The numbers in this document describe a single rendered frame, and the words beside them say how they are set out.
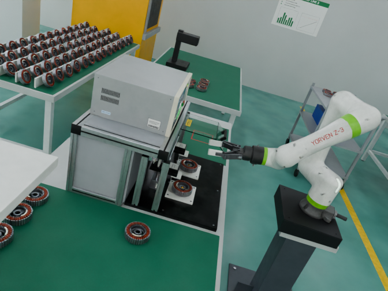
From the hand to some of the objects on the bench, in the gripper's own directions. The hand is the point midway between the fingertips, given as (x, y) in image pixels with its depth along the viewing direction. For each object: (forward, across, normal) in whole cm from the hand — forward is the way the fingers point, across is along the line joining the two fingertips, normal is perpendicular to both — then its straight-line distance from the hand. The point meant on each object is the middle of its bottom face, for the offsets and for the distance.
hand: (211, 146), depth 165 cm
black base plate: (+13, +12, -30) cm, 35 cm away
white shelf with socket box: (+73, -76, -32) cm, 110 cm away
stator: (+27, -36, -33) cm, 56 cm away
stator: (+11, 0, -28) cm, 30 cm away
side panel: (+52, -18, -29) cm, 63 cm away
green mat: (+37, -51, -34) cm, 71 cm away
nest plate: (+10, +24, -27) cm, 38 cm away
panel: (+36, +13, -25) cm, 46 cm away
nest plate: (+12, 0, -29) cm, 32 cm away
